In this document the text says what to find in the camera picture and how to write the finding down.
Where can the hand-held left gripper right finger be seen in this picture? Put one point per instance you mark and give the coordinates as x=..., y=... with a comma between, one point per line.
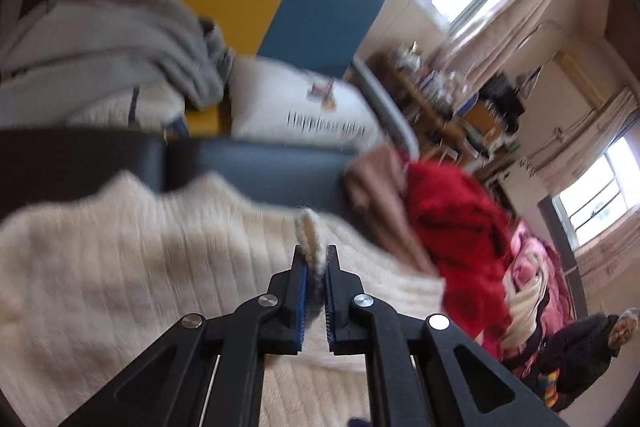
x=331, y=307

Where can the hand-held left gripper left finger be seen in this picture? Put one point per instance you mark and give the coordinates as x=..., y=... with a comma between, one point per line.
x=300, y=302

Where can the cream knitted sweater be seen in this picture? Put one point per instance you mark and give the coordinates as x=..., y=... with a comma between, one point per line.
x=125, y=267

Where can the brown garment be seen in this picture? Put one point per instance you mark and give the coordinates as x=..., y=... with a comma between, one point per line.
x=375, y=187

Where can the red fluffy sweater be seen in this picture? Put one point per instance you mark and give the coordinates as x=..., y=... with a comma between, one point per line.
x=460, y=227

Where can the beige garment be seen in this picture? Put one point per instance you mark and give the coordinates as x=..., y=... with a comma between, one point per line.
x=525, y=307

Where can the pink blanket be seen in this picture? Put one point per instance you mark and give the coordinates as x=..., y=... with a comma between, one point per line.
x=530, y=252

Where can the wooden table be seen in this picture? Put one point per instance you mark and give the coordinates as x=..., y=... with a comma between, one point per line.
x=425, y=122

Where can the white printed pillow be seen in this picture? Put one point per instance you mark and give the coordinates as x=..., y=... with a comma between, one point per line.
x=280, y=92

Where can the colourful striped cloth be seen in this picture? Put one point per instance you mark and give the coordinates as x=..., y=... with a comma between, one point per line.
x=548, y=387

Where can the cluster of jars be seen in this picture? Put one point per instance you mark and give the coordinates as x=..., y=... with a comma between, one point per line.
x=440, y=82

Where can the white quilted cushion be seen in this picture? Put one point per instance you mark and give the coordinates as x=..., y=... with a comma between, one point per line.
x=115, y=107

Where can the black monitor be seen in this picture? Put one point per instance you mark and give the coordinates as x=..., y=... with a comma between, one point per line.
x=500, y=97

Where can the grey garment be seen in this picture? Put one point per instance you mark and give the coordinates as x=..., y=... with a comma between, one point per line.
x=100, y=42

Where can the dark bed rail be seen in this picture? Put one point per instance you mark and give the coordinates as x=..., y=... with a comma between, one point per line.
x=560, y=247

